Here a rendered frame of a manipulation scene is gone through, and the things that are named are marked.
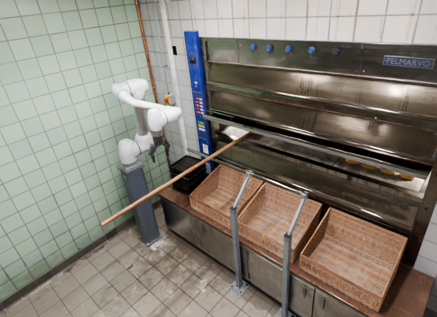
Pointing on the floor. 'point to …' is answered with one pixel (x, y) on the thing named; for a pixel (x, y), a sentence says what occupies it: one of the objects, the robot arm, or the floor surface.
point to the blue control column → (198, 84)
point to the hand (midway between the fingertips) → (160, 157)
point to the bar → (239, 286)
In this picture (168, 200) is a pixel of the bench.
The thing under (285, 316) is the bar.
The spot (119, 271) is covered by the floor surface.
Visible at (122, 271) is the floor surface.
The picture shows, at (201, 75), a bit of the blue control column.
